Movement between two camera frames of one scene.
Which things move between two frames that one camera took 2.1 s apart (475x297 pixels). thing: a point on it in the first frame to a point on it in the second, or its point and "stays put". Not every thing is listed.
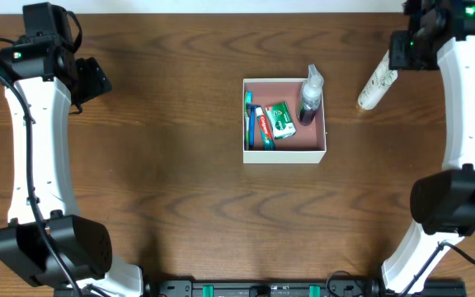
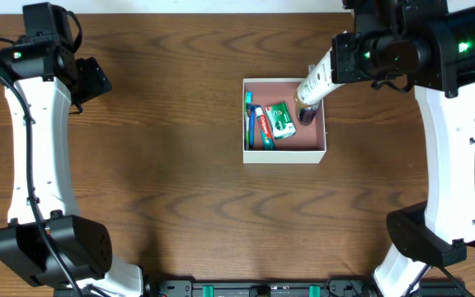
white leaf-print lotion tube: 379,85 to 319,82
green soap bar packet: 280,120 stays put
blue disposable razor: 252,107 stays put
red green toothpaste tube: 266,131 stays put
